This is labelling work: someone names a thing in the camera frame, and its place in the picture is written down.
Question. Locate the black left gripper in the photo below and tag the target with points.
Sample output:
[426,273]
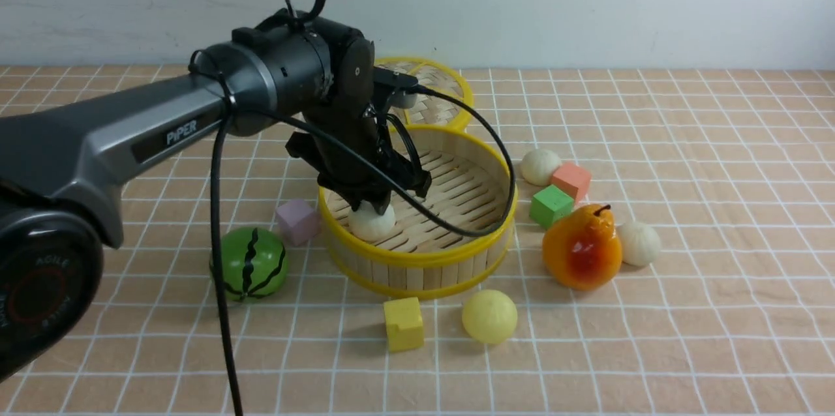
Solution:
[360,157]

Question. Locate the white bun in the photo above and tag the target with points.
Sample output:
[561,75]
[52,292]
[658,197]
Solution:
[538,166]
[371,229]
[640,243]

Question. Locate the yellow bun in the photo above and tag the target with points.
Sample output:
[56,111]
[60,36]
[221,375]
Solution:
[490,317]

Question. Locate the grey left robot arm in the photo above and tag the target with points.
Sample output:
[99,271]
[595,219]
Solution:
[63,169]

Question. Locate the bamboo steamer tray yellow rim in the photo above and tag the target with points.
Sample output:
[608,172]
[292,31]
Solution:
[471,188]

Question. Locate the woven bamboo steamer lid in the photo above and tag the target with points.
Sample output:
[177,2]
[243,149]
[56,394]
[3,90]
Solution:
[429,110]

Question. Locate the purple cube block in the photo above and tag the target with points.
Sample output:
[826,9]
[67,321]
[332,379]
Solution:
[298,221]

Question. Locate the yellow cube block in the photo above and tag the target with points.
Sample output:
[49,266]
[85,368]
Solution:
[404,324]

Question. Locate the green toy watermelon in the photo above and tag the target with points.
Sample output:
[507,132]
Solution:
[254,264]

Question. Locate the green cube block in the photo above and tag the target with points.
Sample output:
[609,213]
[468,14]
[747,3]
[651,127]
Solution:
[549,205]

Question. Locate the pink cube block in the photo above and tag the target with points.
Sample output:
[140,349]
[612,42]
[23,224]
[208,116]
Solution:
[572,179]

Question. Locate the orange toy pear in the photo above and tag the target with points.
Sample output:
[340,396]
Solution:
[582,251]

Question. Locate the checkered orange tablecloth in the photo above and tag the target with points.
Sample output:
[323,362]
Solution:
[732,168]

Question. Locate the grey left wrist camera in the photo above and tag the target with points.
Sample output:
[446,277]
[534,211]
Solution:
[398,87]

